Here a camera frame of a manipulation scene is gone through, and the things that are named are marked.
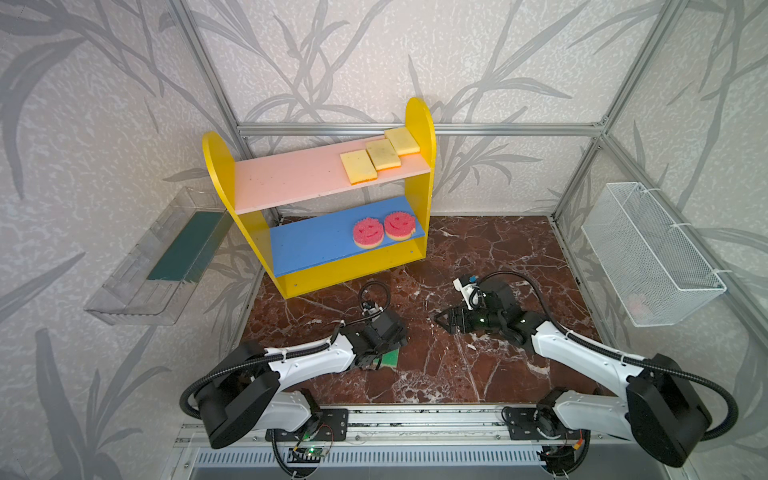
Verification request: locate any pink smiley sponge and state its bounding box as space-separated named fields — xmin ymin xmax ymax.
xmin=384 ymin=211 xmax=416 ymax=241
xmin=353 ymin=218 xmax=385 ymax=250

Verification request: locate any yellow shelf unit frame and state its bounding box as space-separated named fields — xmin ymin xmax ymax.
xmin=202 ymin=98 xmax=437 ymax=299

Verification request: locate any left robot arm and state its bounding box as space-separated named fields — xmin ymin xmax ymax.
xmin=179 ymin=307 xmax=407 ymax=449

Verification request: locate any aluminium enclosure frame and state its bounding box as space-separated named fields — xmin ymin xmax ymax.
xmin=167 ymin=0 xmax=768 ymax=349

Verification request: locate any clear plastic wall tray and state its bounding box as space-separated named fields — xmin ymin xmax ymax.
xmin=85 ymin=187 xmax=233 ymax=326

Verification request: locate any green sponge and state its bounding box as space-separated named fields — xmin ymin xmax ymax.
xmin=379 ymin=349 xmax=400 ymax=369

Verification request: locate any white wire mesh basket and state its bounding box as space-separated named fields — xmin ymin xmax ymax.
xmin=582 ymin=182 xmax=727 ymax=328

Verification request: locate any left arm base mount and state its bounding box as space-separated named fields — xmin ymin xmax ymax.
xmin=265 ymin=408 xmax=350 ymax=443

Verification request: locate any blue lower shelf board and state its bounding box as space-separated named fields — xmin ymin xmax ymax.
xmin=270 ymin=196 xmax=416 ymax=277

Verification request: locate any dark green scouring pad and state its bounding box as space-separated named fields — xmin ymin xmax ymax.
xmin=147 ymin=211 xmax=231 ymax=283

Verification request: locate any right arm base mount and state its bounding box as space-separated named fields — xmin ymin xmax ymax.
xmin=501 ymin=406 xmax=583 ymax=444

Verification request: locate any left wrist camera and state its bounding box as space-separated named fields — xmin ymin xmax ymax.
xmin=362 ymin=301 xmax=386 ymax=321

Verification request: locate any pink top shelf board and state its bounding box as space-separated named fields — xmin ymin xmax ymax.
xmin=234 ymin=138 xmax=431 ymax=214

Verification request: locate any green circuit board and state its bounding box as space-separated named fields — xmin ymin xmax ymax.
xmin=288 ymin=445 xmax=332 ymax=464

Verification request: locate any pink item in basket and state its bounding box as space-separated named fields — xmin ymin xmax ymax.
xmin=624 ymin=294 xmax=654 ymax=325

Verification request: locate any orange yellow sponge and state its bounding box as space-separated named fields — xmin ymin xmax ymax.
xmin=340 ymin=150 xmax=378 ymax=185

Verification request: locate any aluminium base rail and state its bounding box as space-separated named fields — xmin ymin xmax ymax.
xmin=173 ymin=403 xmax=667 ymax=448

